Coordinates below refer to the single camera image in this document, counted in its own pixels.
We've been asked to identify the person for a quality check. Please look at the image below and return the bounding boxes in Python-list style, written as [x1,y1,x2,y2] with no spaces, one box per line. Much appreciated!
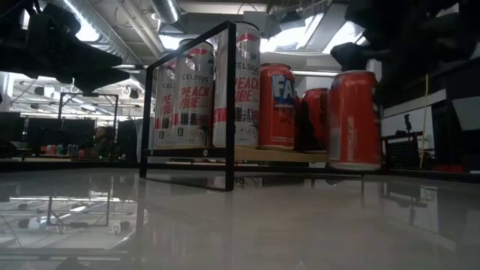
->
[89,126,117,158]

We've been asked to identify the wooden tray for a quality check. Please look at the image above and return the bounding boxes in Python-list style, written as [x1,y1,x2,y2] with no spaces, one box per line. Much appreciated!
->
[139,20,331,192]

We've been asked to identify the black monitors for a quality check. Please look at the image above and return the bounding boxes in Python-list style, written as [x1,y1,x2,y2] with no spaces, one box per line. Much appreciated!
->
[0,111,97,151]

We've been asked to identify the silver round duct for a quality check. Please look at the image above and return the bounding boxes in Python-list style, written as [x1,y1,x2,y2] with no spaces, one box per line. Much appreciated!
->
[149,0,183,23]

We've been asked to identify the fluorescent tube light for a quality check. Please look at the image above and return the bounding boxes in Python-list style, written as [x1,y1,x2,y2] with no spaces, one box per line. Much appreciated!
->
[292,70,341,78]
[112,63,149,71]

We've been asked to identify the black computer equipment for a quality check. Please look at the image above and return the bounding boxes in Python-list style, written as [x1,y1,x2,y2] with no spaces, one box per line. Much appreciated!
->
[116,118,146,163]

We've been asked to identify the black wire cart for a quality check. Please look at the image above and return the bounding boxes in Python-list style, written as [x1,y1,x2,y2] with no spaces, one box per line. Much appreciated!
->
[380,114,425,170]

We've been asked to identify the dark long desk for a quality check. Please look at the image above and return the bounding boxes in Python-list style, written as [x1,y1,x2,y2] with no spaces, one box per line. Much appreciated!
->
[0,157,142,172]

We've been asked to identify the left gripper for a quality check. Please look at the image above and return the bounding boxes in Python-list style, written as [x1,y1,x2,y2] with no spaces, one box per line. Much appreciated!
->
[0,3,131,95]

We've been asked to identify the red black Coca-Cola can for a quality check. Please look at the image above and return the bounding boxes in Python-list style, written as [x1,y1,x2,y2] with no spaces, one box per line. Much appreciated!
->
[299,88,331,153]

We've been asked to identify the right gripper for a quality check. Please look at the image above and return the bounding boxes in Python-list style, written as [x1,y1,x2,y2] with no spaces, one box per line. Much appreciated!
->
[330,0,473,95]

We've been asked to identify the red Fanta strawberry can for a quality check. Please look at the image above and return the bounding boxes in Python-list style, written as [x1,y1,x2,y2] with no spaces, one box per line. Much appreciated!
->
[326,70,383,173]
[257,62,298,151]

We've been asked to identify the black-topped soda can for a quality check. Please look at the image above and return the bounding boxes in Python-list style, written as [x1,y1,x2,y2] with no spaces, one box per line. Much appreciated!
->
[174,37,215,148]
[153,52,179,149]

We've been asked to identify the hanging yellow cable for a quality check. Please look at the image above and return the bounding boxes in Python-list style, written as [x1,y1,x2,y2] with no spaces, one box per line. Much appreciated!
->
[419,73,431,168]

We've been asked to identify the silver soda can red band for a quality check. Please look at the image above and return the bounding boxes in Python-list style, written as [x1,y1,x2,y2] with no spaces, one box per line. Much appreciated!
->
[212,21,262,149]

